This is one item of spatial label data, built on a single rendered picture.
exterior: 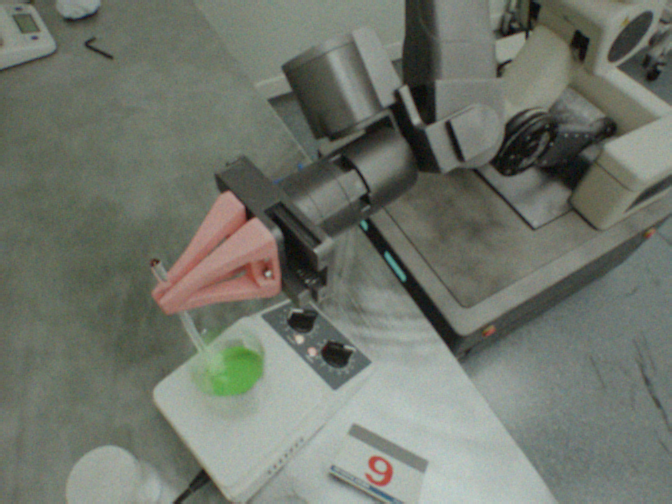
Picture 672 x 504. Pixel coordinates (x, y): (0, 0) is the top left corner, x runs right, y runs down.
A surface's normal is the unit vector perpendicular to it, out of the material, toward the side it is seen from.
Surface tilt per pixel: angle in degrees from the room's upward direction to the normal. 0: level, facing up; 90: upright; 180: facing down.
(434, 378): 0
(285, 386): 0
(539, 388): 0
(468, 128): 48
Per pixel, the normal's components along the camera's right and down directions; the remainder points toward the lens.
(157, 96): 0.05, -0.56
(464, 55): 0.24, 0.21
